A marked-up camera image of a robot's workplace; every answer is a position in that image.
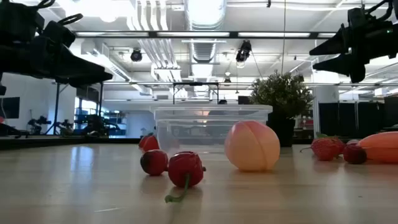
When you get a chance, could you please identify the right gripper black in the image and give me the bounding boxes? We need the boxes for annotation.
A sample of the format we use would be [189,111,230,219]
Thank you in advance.
[309,21,392,84]

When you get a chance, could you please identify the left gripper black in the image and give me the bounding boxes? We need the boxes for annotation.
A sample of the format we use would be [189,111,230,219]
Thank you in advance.
[0,34,114,89]

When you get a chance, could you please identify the dark red round berry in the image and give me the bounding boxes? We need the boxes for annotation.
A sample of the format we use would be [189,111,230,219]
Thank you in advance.
[343,143,368,166]

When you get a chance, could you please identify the orange carrot green top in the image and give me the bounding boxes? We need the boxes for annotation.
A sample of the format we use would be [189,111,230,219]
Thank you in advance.
[357,131,398,165]

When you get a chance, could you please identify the dark red cherry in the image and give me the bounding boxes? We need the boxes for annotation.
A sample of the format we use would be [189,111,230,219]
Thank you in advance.
[139,149,169,176]

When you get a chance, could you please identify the pink orange toy peach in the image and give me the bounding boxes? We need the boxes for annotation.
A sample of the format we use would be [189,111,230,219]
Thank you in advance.
[224,120,281,172]

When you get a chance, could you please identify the red cherry green stem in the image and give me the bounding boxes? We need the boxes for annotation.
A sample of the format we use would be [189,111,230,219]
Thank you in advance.
[164,151,207,204]

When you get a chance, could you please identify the clear plastic tupperware container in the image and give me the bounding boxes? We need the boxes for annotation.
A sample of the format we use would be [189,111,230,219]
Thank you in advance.
[150,104,274,156]

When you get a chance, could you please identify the black stand pole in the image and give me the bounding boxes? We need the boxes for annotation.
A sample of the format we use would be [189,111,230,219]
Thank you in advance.
[45,82,63,135]

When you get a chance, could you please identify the black ceiling spotlight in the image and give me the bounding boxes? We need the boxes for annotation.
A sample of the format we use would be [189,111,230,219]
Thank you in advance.
[235,40,252,63]
[130,48,143,62]

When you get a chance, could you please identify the black partition panels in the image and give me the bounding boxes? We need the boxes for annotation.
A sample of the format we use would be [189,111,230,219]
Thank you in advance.
[318,96,398,138]

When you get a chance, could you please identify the green potted plant black pot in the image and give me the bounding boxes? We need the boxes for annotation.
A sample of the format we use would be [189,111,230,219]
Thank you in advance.
[248,70,315,147]

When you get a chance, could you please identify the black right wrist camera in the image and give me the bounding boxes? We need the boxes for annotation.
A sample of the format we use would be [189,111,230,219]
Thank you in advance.
[347,7,369,29]

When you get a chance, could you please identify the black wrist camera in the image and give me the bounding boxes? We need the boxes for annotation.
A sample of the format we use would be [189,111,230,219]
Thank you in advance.
[42,19,76,48]
[347,7,369,29]

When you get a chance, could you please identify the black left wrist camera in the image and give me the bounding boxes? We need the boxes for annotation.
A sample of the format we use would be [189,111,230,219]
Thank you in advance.
[42,19,76,48]

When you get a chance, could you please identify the black aluminium table frame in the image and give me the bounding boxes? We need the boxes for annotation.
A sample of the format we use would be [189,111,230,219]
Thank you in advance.
[0,136,398,151]

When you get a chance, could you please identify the dark wall monitor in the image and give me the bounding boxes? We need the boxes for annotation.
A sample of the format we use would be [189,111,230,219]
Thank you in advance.
[0,96,21,119]

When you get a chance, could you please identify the black overhead frame beam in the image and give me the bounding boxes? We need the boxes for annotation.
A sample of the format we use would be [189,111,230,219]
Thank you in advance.
[73,30,338,40]

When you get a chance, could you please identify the distant black rig frame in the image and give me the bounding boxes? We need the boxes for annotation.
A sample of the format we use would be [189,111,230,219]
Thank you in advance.
[172,82,220,105]

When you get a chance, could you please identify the silver ventilation duct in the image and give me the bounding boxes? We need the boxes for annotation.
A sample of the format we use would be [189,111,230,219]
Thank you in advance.
[185,0,228,65]

